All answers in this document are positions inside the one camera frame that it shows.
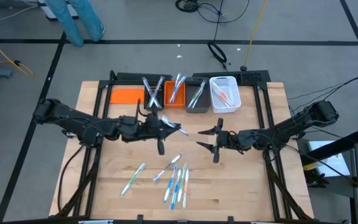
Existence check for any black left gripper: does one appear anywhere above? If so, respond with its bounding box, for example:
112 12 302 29
140 113 182 156

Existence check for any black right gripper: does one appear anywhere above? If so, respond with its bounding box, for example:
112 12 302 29
196 116 246 164

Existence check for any green toothbrush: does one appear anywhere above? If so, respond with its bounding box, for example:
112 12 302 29
119 162 147 198
191 80 208 106
177 164 188 203
187 79 207 109

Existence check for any orange plastic basket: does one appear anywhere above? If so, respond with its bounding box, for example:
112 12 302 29
163 80 186 109

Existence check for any grey plastic bin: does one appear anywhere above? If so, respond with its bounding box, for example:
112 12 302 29
184 77 212 114

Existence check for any white perforated basket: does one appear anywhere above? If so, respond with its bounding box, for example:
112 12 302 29
209 75 242 114

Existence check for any black slotted basket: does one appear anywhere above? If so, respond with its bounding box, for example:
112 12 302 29
142 80 165 112

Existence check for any orange flat tray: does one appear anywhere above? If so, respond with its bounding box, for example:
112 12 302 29
109 88 145 105

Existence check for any white paper sheet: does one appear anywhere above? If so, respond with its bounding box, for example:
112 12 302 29
306 139 351 179

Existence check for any black diagonal bar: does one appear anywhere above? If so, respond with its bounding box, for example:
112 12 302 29
300 127 358 166

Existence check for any person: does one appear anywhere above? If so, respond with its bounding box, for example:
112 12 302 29
44 0 106 48

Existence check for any black aluminium rig frame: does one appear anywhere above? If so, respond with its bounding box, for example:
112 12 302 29
50 70 315 224

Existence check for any black perforated mount plate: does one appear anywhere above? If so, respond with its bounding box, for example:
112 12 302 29
192 69 272 87

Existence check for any black coiled cable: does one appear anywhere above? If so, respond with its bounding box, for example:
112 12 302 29
206 0 229 71

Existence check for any black cable clump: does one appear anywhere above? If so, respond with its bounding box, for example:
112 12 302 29
305 169 331 189

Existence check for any yellow hanging cable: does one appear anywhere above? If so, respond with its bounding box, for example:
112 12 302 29
243 0 269 72

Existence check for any black floor cable bundle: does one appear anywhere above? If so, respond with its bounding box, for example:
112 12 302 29
175 0 250 25

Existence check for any yellow floor cable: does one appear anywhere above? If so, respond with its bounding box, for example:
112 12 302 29
0 29 34 78

